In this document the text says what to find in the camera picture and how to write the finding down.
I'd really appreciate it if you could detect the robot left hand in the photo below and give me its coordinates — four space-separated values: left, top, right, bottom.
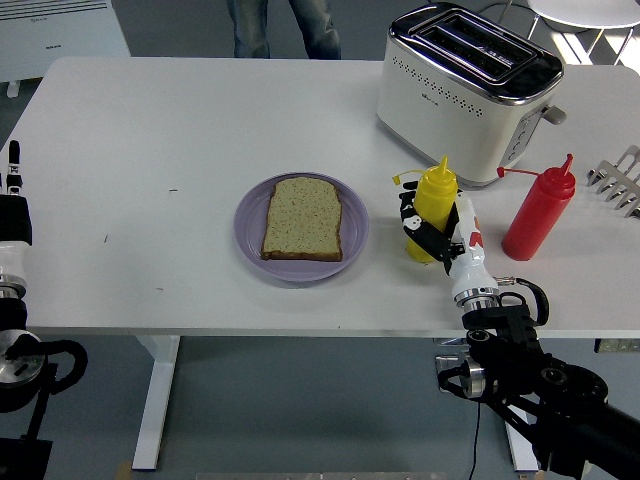
0 139 34 279

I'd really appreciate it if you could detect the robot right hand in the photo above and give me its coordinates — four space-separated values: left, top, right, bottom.
397 180 501 301

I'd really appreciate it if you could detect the yellow squeeze bottle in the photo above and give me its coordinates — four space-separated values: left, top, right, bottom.
391 155 459 264

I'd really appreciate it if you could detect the bread slice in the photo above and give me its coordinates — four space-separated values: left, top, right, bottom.
260 177 345 263

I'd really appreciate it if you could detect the red squeeze bottle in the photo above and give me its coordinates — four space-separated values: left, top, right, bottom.
495 153 577 262

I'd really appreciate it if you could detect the metal floor outlet plate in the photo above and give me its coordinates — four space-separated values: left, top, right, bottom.
434 354 474 394

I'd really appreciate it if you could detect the white two-slot toaster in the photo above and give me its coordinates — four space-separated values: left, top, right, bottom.
375 2 568 190

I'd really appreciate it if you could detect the table height control panel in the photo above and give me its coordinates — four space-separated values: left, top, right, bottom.
593 338 640 355

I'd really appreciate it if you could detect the metal toast rack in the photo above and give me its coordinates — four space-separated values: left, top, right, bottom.
585 144 640 221

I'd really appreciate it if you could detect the purple plate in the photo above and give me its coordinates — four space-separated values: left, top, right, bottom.
232 172 370 284

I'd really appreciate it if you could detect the white floor appliance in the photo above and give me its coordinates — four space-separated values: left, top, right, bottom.
0 0 132 99

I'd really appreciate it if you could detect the white table leg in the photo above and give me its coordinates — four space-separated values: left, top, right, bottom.
130 334 181 471
502 417 544 474

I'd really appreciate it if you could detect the white round table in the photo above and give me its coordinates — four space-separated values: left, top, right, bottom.
527 0 640 66

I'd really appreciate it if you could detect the person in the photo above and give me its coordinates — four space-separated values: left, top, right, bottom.
225 0 343 60

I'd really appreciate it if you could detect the black floor cable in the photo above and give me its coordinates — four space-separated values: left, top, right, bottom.
467 402 484 480

